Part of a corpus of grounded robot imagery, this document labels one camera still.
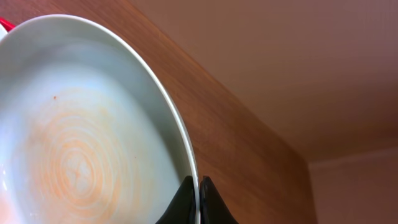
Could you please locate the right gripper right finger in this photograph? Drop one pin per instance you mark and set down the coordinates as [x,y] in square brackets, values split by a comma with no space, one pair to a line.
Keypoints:
[213,209]

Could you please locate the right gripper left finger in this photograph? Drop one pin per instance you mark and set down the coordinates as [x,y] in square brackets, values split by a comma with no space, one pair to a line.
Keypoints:
[182,203]

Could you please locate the light blue plate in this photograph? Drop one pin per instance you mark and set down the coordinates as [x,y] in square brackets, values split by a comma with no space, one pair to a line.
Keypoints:
[88,132]

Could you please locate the red plastic tray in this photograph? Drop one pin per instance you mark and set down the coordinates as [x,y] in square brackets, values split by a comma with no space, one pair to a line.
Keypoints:
[6,24]

